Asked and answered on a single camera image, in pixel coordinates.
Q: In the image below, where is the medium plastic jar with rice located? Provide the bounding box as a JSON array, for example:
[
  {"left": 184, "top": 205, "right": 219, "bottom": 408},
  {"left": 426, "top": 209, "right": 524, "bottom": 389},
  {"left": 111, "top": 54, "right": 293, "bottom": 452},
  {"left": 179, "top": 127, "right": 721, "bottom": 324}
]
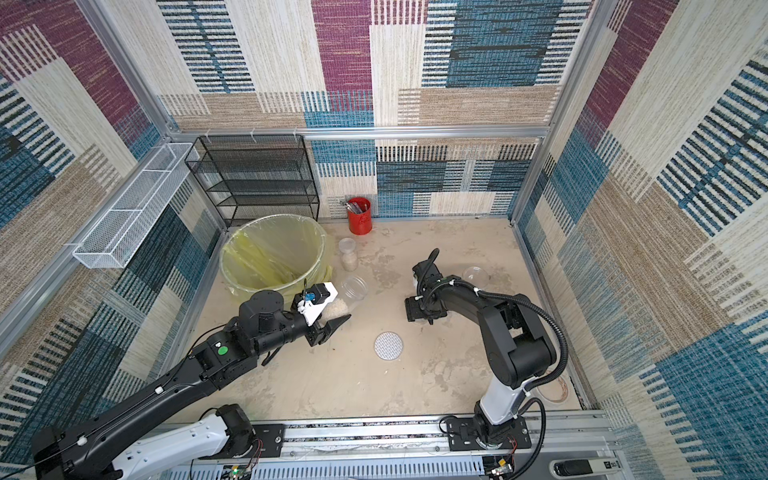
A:
[{"left": 322, "top": 276, "right": 368, "bottom": 320}]

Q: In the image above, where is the patterned white jar lid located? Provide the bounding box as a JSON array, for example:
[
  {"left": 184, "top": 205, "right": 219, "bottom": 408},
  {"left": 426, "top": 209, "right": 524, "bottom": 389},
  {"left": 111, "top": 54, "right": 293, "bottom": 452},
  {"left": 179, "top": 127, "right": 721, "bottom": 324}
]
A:
[{"left": 374, "top": 331, "right": 404, "bottom": 361}]

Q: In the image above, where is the grey bin with yellow bag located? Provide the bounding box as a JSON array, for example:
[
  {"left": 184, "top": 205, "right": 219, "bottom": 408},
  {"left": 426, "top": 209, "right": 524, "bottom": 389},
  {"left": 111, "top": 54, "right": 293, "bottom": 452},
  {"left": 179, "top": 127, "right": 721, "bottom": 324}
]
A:
[{"left": 219, "top": 214, "right": 333, "bottom": 304}]

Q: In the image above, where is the clear medium jar lid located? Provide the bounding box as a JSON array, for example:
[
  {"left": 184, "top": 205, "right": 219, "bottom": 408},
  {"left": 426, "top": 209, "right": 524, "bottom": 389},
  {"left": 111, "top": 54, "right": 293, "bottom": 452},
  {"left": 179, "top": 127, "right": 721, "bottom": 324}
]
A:
[{"left": 462, "top": 266, "right": 490, "bottom": 289}]

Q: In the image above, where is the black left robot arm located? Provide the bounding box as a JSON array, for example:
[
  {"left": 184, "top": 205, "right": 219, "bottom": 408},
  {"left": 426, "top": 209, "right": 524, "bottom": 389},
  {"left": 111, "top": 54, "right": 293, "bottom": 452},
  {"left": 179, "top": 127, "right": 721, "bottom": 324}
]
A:
[{"left": 31, "top": 282, "right": 348, "bottom": 479}]

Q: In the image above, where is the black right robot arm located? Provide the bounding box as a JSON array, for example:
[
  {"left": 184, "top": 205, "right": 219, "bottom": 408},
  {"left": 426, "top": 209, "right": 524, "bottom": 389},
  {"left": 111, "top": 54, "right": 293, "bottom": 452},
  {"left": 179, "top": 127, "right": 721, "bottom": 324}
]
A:
[{"left": 405, "top": 249, "right": 569, "bottom": 448}]

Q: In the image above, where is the small plastic jar with rice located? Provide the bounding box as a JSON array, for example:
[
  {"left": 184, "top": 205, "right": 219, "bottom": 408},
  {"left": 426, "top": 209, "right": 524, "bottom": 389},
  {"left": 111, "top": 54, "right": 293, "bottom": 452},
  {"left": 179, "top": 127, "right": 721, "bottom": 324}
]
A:
[{"left": 338, "top": 237, "right": 359, "bottom": 272}]

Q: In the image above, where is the red cup with utensils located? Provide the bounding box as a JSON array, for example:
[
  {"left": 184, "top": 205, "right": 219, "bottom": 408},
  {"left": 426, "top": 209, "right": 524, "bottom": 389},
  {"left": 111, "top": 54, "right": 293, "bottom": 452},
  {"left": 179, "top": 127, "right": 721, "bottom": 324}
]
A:
[{"left": 340, "top": 197, "right": 373, "bottom": 236}]

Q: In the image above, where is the roll of tape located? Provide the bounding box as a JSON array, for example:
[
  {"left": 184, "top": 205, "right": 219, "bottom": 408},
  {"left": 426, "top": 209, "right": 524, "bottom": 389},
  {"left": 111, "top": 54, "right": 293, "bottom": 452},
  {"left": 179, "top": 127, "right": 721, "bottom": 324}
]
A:
[{"left": 536, "top": 377, "right": 570, "bottom": 404}]

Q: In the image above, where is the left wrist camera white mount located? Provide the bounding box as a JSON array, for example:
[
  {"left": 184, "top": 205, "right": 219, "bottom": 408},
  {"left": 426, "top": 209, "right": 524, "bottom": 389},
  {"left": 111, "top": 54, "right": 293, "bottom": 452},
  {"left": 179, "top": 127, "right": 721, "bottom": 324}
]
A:
[{"left": 292, "top": 282, "right": 338, "bottom": 326}]

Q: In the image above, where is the black wire shelf rack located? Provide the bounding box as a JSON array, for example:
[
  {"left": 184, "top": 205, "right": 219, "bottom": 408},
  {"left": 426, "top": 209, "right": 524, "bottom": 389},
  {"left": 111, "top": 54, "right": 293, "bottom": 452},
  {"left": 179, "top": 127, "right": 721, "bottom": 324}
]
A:
[{"left": 185, "top": 134, "right": 320, "bottom": 227}]

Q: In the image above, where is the aluminium mounting rail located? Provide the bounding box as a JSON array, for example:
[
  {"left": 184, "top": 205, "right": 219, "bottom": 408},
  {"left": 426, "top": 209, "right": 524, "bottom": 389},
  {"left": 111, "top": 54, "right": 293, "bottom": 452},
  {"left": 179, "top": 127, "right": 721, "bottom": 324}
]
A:
[{"left": 146, "top": 409, "right": 633, "bottom": 479}]

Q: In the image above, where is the white mesh wall basket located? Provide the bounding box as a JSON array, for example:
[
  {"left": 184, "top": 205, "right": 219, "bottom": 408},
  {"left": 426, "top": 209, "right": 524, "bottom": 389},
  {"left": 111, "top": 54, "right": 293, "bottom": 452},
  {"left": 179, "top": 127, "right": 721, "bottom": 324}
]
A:
[{"left": 73, "top": 143, "right": 192, "bottom": 269}]

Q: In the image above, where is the black device on rail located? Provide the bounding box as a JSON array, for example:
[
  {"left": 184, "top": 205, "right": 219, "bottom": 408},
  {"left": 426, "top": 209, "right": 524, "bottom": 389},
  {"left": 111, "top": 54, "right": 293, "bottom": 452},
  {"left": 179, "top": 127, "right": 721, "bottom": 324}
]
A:
[{"left": 549, "top": 457, "right": 623, "bottom": 479}]

